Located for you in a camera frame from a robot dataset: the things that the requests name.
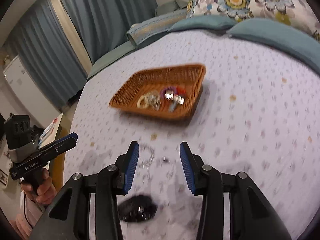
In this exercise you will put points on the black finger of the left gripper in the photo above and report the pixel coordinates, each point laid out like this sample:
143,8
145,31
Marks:
67,141

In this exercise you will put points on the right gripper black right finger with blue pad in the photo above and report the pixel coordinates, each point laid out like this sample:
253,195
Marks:
204,180

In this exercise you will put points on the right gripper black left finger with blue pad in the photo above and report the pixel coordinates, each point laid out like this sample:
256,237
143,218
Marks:
115,179

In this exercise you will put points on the person's left hand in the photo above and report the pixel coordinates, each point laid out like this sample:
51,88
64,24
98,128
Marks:
46,191

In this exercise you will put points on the black wrist watch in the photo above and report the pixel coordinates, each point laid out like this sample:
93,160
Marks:
137,209

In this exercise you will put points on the white cabinet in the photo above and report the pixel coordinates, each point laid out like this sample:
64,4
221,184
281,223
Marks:
29,94

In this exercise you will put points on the floral lavender bed quilt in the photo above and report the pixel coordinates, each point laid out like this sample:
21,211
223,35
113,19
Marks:
258,113

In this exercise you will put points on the silver metal hair clip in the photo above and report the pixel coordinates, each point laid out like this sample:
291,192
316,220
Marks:
170,95

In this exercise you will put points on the brown wicker basket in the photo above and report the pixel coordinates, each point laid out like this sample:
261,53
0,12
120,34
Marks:
144,92

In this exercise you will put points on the folded blue striped blanket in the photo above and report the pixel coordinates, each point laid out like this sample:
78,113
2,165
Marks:
141,32

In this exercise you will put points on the blue-grey curtain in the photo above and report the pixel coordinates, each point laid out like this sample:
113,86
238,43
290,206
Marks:
43,47

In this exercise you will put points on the teal pillow far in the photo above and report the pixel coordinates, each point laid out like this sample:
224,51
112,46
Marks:
210,22

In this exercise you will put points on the teal pillow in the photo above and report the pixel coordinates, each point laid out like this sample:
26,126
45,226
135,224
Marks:
281,37
210,22

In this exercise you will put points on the teal pillow near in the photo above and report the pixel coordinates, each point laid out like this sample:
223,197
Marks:
281,37

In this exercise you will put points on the floral patterned cushion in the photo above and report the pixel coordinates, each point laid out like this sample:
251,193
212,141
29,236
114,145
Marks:
295,13

